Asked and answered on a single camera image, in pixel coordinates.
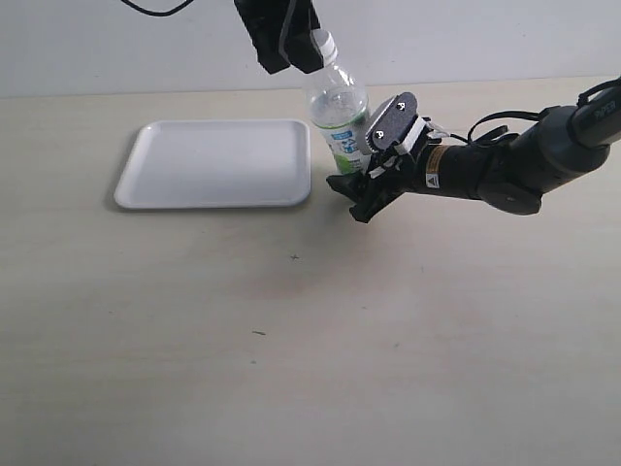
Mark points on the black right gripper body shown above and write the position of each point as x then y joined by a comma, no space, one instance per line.
391,173

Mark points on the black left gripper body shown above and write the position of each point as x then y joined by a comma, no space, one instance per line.
248,9

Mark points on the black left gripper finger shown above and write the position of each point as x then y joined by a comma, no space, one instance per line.
299,47
268,24

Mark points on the white bottle cap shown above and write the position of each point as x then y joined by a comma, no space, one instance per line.
321,39

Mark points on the clear plastic drink bottle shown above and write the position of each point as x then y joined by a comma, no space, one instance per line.
338,106

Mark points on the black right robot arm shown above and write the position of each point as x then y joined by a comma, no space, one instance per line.
508,171

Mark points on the white rectangular plastic tray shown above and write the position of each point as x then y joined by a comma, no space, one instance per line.
217,164

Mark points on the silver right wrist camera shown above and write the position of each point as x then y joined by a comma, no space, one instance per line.
391,127

